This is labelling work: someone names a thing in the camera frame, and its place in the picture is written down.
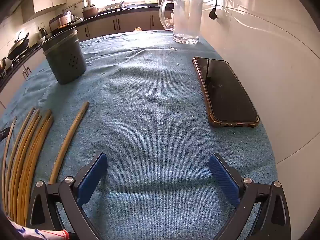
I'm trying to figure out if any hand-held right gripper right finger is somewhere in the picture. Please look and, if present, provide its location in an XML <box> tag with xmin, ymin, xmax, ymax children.
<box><xmin>209</xmin><ymin>152</ymin><xmax>292</xmax><ymax>240</ymax></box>

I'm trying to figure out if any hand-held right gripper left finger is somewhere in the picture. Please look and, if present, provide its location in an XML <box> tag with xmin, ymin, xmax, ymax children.
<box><xmin>26</xmin><ymin>152</ymin><xmax>108</xmax><ymax>240</ymax></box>

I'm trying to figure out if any bundle of wooden chopsticks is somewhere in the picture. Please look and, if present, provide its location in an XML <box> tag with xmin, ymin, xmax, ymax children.
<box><xmin>1</xmin><ymin>107</ymin><xmax>54</xmax><ymax>227</ymax></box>

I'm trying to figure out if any single wooden chopstick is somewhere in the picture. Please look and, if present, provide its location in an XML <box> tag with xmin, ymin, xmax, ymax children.
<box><xmin>49</xmin><ymin>101</ymin><xmax>90</xmax><ymax>184</ymax></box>

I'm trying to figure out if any grey-green utensil holder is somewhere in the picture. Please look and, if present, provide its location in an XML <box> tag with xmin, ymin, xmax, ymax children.
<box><xmin>41</xmin><ymin>29</ymin><xmax>87</xmax><ymax>85</ymax></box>

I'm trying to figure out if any gas stove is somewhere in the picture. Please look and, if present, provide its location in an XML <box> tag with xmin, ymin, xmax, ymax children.
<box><xmin>0</xmin><ymin>57</ymin><xmax>19</xmax><ymax>79</ymax></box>

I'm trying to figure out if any black wok with lid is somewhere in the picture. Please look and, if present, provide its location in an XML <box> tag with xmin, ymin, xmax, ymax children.
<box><xmin>7</xmin><ymin>32</ymin><xmax>30</xmax><ymax>60</ymax></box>

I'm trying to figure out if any smartphone with brown case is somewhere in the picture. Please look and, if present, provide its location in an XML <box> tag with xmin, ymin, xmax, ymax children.
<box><xmin>192</xmin><ymin>57</ymin><xmax>260</xmax><ymax>128</ymax></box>

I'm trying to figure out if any blue towel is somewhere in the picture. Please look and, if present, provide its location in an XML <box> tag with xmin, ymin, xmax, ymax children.
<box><xmin>0</xmin><ymin>31</ymin><xmax>278</xmax><ymax>240</ymax></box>

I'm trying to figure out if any silver rice cooker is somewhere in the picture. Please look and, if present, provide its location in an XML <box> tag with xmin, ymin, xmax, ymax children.
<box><xmin>49</xmin><ymin>10</ymin><xmax>76</xmax><ymax>30</ymax></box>

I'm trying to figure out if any brown clay pot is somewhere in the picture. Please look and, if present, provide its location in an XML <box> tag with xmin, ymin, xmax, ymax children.
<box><xmin>82</xmin><ymin>4</ymin><xmax>98</xmax><ymax>18</ymax></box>

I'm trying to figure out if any clear glass pitcher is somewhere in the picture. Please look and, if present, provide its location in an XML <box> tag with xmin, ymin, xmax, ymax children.
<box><xmin>159</xmin><ymin>0</ymin><xmax>203</xmax><ymax>45</ymax></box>

